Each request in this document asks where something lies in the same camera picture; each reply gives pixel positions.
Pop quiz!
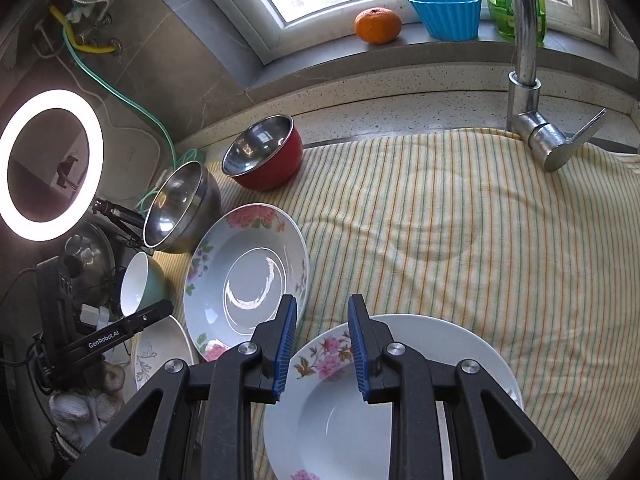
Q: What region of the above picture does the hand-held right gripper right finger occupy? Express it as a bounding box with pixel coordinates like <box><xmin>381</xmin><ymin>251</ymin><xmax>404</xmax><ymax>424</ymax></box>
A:
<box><xmin>347</xmin><ymin>294</ymin><xmax>576</xmax><ymax>480</ymax></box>

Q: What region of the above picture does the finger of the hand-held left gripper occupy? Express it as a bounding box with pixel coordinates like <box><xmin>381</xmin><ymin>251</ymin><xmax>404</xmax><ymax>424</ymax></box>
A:
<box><xmin>122</xmin><ymin>300</ymin><xmax>174</xmax><ymax>335</ymax></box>

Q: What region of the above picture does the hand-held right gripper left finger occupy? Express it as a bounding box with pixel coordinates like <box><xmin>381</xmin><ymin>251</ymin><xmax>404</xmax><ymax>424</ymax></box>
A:
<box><xmin>62</xmin><ymin>294</ymin><xmax>298</xmax><ymax>480</ymax></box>

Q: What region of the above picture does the light blue ceramic bowl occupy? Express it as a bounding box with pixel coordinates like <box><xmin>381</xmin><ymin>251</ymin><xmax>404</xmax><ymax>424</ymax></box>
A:
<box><xmin>120</xmin><ymin>251</ymin><xmax>167</xmax><ymax>317</ymax></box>

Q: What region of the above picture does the floral deep plate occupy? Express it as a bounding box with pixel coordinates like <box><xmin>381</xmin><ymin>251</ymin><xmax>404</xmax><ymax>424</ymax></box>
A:
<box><xmin>183</xmin><ymin>203</ymin><xmax>310</xmax><ymax>362</ymax></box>
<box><xmin>263</xmin><ymin>329</ymin><xmax>443</xmax><ymax>480</ymax></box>

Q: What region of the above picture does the stainless steel bowl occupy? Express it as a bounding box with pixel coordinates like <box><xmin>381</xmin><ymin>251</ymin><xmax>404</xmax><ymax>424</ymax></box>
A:
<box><xmin>142</xmin><ymin>161</ymin><xmax>222</xmax><ymax>254</ymax></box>

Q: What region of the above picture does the red steel-lined bowl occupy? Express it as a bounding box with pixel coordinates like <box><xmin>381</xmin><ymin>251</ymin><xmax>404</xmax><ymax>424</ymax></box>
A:
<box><xmin>221</xmin><ymin>114</ymin><xmax>305</xmax><ymax>191</ymax></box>

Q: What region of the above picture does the person's left hand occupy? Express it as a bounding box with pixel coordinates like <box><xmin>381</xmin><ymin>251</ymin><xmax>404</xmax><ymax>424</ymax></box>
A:
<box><xmin>49</xmin><ymin>360</ymin><xmax>126</xmax><ymax>461</ymax></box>

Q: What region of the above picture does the white power adapter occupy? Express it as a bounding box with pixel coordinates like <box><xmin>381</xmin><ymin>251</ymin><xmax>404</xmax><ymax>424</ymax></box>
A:
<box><xmin>81</xmin><ymin>304</ymin><xmax>109</xmax><ymax>329</ymax></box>

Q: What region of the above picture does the steel pot lid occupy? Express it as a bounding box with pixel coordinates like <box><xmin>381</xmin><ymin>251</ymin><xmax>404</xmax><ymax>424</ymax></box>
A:
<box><xmin>62</xmin><ymin>222</ymin><xmax>118</xmax><ymax>301</ymax></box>

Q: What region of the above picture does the black tripod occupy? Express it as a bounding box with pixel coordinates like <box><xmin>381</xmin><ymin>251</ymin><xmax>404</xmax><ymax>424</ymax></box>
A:
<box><xmin>92</xmin><ymin>199</ymin><xmax>151</xmax><ymax>247</ymax></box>

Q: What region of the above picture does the striped yellow cloth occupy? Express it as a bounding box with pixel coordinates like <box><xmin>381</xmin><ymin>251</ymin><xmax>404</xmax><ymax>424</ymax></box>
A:
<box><xmin>150</xmin><ymin>127</ymin><xmax>640</xmax><ymax>480</ymax></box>

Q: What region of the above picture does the orange fruit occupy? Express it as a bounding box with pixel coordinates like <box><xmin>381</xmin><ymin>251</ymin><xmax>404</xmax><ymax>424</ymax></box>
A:
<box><xmin>354</xmin><ymin>7</ymin><xmax>403</xmax><ymax>45</ymax></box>

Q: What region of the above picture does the blue fluted cup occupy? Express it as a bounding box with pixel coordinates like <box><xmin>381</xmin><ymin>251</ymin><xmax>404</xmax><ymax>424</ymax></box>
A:
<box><xmin>407</xmin><ymin>0</ymin><xmax>482</xmax><ymax>41</ymax></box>

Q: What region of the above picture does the chrome kitchen faucet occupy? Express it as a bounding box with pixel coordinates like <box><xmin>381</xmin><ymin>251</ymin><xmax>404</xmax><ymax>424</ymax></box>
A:
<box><xmin>505</xmin><ymin>0</ymin><xmax>607</xmax><ymax>173</ymax></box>

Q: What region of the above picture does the green dish soap bottle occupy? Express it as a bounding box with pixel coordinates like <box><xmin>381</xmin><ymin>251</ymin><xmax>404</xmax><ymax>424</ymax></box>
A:
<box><xmin>482</xmin><ymin>0</ymin><xmax>547</xmax><ymax>43</ymax></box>

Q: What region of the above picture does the ring light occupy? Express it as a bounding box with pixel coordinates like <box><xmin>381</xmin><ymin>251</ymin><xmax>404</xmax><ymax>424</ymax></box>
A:
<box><xmin>0</xmin><ymin>89</ymin><xmax>105</xmax><ymax>241</ymax></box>

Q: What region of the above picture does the green hose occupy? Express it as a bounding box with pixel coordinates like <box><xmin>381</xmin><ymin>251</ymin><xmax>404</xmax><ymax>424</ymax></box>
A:
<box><xmin>62</xmin><ymin>20</ymin><xmax>206</xmax><ymax>211</ymax></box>

